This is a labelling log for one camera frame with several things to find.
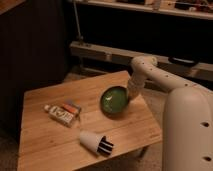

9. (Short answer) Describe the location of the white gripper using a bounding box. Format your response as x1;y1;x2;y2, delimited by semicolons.
127;79;144;100

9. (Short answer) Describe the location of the green ceramic bowl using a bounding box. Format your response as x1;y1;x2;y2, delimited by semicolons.
100;86;129;116

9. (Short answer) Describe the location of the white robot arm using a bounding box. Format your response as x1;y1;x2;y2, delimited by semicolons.
127;56;213;171

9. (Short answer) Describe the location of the orange small box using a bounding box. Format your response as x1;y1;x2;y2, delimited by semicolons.
62;103;81;115

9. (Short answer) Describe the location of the white cup with black stripes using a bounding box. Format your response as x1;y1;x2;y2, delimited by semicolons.
79;131;114;155

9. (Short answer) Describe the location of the white tube with label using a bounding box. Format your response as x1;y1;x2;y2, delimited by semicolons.
44;105;74;127

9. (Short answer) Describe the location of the wooden table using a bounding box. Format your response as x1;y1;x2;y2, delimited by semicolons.
18;71;162;171

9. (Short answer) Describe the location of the black handle on shelf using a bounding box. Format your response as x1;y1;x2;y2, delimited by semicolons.
168;57;199;67

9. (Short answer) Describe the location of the metal shelf frame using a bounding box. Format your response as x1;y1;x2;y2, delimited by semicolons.
69;0;213;98

